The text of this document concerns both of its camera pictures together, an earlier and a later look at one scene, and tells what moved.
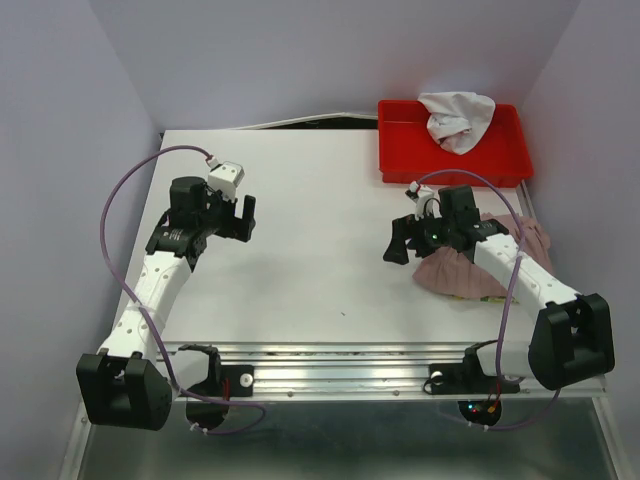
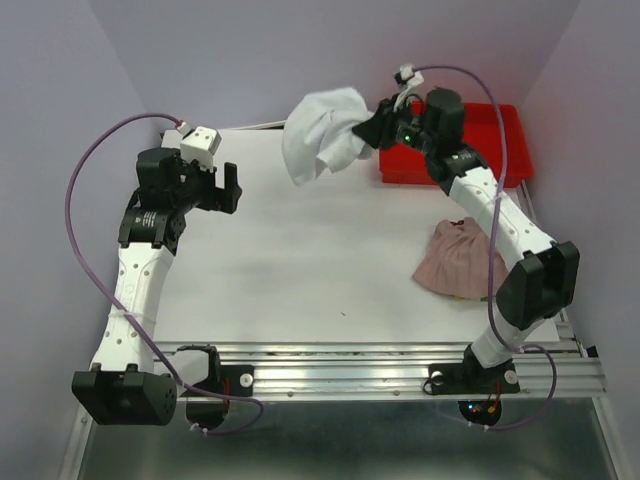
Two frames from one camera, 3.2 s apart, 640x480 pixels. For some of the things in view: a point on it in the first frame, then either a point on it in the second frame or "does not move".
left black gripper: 239,228 -> 219,199
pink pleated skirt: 455,273 does not move
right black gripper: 406,228 -> 378,129
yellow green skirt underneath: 494,299 does not move
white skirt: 457,119 -> 319,133
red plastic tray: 409,149 does not move
